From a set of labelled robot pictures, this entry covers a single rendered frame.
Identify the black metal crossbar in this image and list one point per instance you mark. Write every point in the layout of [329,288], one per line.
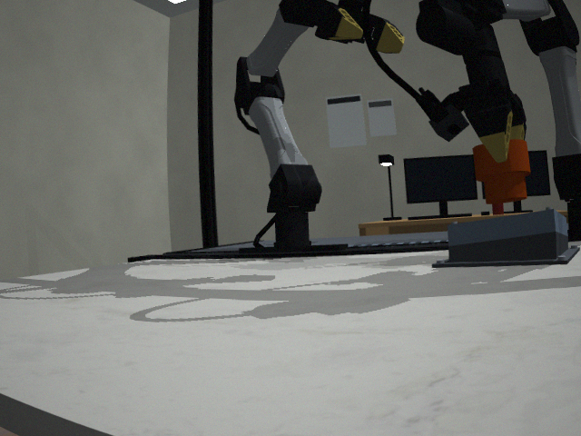
[288,255]

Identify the black vertical post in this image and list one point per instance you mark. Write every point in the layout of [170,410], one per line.
[205,126]

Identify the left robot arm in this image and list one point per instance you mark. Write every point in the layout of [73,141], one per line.
[447,24]

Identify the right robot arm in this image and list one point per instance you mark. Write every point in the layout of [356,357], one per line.
[296,188]

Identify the orange peg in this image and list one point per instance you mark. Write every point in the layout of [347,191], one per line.
[504,182]

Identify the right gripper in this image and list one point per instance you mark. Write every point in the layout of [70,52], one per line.
[336,23]

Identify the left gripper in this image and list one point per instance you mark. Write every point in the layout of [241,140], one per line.
[493,107]

